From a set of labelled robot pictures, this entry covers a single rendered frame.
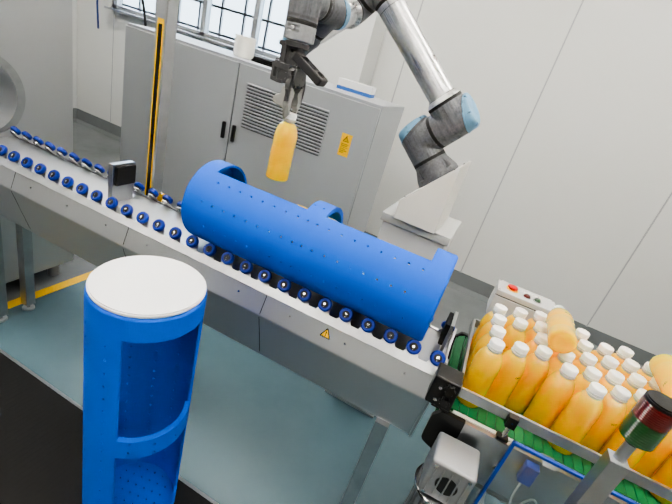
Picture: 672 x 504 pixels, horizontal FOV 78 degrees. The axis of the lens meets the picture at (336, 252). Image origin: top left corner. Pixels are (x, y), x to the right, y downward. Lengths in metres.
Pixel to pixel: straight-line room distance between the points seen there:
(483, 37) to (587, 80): 0.85
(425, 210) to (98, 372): 1.30
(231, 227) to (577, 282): 3.31
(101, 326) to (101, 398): 0.22
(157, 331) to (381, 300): 0.59
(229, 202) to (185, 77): 2.24
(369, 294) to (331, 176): 1.76
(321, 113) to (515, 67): 1.71
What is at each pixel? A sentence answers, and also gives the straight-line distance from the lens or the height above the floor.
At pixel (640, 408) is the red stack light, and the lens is 1.02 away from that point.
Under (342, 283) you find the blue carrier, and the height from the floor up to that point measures 1.08.
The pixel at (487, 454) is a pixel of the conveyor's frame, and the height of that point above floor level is 0.84.
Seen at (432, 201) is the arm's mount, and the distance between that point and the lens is 1.79.
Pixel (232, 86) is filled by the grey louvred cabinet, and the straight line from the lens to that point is 3.26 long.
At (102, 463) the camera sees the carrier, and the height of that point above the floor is 0.52.
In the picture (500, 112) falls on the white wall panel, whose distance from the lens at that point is 3.87.
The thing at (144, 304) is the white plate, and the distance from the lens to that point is 1.08.
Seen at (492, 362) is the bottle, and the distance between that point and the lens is 1.21.
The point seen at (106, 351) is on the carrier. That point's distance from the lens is 1.14.
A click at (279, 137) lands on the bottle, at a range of 1.33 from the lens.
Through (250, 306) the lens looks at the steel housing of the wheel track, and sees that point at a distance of 1.44.
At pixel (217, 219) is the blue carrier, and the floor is 1.10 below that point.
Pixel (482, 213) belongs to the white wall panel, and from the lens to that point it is 3.97.
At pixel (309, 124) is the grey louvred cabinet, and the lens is 2.93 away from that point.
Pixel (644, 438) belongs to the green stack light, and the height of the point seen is 1.19.
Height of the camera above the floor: 1.67
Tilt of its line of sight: 25 degrees down
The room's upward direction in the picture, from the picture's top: 17 degrees clockwise
